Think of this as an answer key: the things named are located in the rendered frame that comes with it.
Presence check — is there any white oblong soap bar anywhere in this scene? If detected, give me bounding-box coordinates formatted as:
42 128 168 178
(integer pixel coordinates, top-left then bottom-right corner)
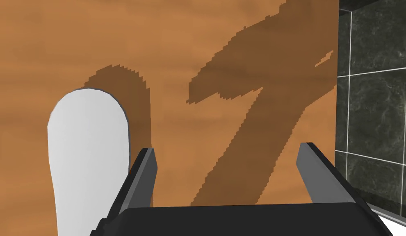
47 87 130 236

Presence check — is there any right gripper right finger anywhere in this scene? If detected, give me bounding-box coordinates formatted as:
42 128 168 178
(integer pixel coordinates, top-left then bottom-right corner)
295 142 367 208

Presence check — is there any wooden sink cabinet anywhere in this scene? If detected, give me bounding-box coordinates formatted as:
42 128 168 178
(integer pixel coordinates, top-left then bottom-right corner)
0 0 340 236

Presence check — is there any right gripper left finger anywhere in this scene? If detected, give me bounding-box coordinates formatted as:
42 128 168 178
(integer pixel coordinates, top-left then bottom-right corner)
106 147 158 220

